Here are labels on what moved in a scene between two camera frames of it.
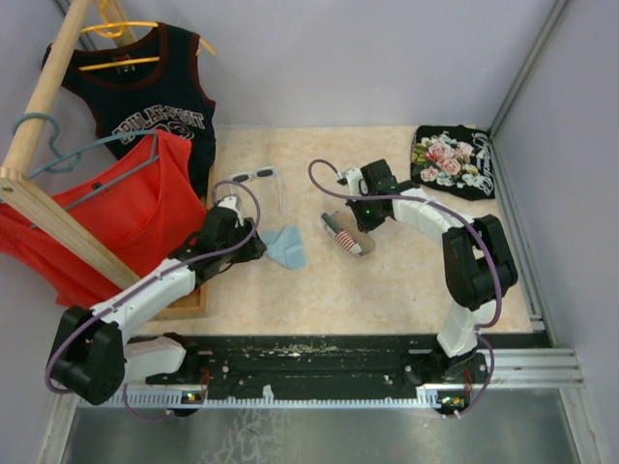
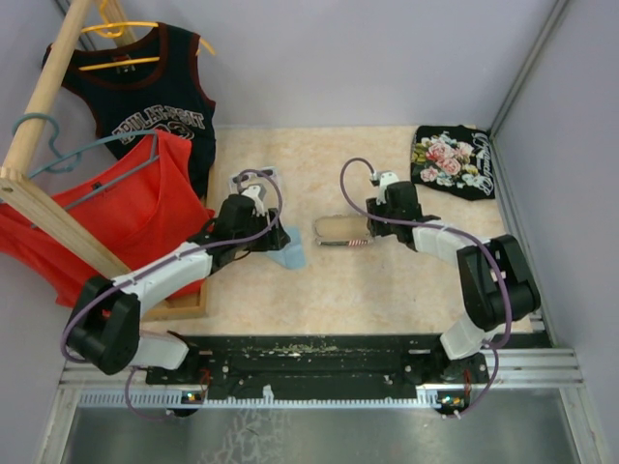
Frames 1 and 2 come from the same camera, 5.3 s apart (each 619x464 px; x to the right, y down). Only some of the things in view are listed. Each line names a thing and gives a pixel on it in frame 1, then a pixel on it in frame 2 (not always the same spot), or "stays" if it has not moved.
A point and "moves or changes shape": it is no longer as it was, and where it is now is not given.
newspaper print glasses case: [366, 243] moves or changes shape
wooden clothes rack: [19, 188] stays
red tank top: [140, 209] stays
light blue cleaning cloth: [285, 246] stays
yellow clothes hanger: [116, 29] stays
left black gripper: [253, 248] to [275, 239]
